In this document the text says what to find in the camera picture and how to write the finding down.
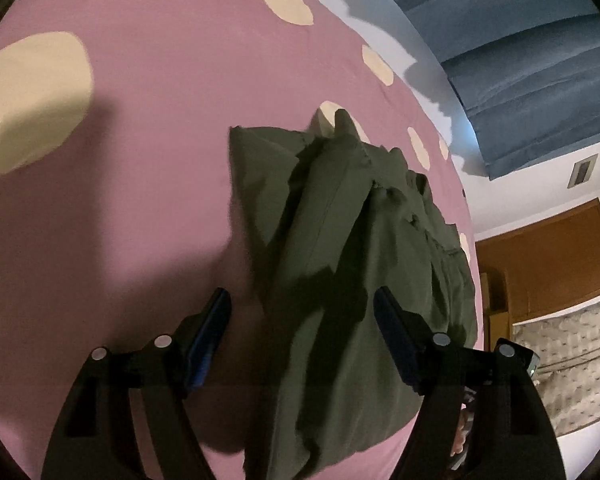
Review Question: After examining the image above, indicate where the pink polka dot bed sheet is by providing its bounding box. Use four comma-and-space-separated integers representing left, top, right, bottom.
0, 0, 476, 480

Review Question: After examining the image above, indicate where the person's right hand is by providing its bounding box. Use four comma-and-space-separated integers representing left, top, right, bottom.
450, 407, 473, 458

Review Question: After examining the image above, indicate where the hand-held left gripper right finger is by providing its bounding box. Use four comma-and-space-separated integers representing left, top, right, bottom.
373, 286, 568, 480

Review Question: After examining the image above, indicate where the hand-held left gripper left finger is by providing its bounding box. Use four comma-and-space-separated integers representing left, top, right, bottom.
40, 287, 232, 480

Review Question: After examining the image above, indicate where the light wooden cabinet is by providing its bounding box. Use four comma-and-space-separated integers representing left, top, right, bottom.
480, 271, 512, 356

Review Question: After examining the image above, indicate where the beige patterned blanket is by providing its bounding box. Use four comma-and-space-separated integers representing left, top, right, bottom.
511, 295, 600, 436

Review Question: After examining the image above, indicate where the white wall vent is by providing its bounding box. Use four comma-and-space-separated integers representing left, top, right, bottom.
569, 156, 597, 190

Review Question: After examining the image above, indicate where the blue curtain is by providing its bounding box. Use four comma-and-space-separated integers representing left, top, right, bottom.
355, 0, 600, 181

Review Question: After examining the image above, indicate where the olive green zip jacket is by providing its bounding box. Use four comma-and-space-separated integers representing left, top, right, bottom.
229, 109, 478, 480

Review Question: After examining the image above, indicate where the brown wooden door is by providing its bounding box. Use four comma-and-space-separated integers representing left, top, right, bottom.
475, 198, 600, 322

